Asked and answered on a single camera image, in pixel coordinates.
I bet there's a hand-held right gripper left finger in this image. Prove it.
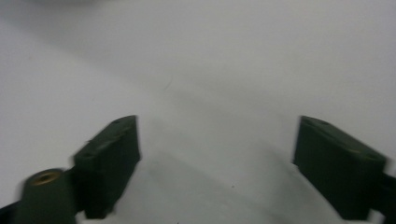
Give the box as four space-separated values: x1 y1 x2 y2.
73 115 142 219

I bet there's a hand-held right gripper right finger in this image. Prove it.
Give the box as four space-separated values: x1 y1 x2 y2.
292 115 389 221

